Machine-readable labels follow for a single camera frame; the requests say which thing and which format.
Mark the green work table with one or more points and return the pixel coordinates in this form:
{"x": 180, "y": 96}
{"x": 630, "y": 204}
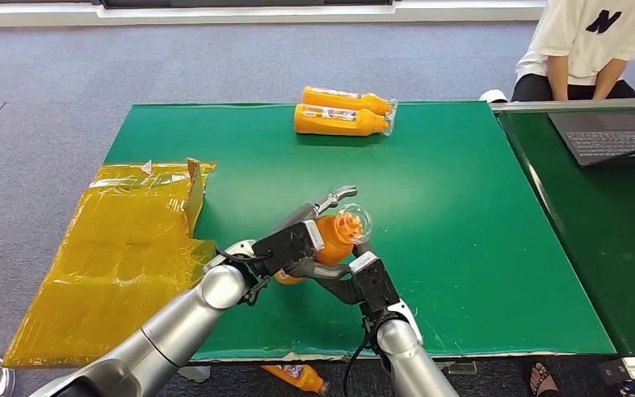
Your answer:
{"x": 460, "y": 164}

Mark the orange bottle with blue label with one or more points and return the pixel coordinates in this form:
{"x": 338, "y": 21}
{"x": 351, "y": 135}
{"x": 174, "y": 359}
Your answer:
{"x": 336, "y": 241}

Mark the dark grey laptop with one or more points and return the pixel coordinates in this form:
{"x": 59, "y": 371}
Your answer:
{"x": 608, "y": 142}

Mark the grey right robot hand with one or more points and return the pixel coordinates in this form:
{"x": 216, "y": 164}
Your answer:
{"x": 342, "y": 287}

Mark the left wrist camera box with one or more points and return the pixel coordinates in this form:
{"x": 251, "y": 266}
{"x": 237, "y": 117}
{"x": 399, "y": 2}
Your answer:
{"x": 290, "y": 246}

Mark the person's foot in sandal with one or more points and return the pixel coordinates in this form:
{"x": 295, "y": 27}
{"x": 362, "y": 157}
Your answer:
{"x": 542, "y": 379}

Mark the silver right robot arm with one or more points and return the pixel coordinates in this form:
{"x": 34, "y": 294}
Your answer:
{"x": 410, "y": 361}

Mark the seated person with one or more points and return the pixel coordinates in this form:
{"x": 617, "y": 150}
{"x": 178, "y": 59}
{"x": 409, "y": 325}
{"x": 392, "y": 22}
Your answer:
{"x": 575, "y": 44}

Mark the orange bottle under table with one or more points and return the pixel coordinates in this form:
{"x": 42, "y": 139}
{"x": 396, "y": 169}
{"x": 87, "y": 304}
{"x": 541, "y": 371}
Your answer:
{"x": 301, "y": 378}

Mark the white shoe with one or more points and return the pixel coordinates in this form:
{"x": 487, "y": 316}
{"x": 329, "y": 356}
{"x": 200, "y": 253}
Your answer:
{"x": 493, "y": 96}

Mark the clear plastic piece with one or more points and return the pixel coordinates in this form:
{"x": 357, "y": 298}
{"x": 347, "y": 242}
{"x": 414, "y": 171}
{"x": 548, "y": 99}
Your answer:
{"x": 462, "y": 368}

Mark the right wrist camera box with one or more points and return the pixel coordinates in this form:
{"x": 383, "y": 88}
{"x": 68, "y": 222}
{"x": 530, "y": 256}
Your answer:
{"x": 375, "y": 285}

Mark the white table leg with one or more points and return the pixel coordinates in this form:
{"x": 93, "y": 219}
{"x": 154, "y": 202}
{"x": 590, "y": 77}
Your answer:
{"x": 197, "y": 374}

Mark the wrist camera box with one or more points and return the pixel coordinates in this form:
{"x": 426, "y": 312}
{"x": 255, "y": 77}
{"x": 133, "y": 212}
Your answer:
{"x": 375, "y": 285}
{"x": 290, "y": 246}

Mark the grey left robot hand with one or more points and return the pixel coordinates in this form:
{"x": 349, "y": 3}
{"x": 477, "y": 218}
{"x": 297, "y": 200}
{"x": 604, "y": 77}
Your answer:
{"x": 301, "y": 215}

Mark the orange bottle in clear wrap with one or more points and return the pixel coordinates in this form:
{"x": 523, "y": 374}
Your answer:
{"x": 334, "y": 125}
{"x": 339, "y": 100}

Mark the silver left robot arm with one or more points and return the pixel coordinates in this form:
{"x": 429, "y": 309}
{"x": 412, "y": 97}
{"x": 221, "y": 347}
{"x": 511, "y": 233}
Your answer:
{"x": 175, "y": 329}

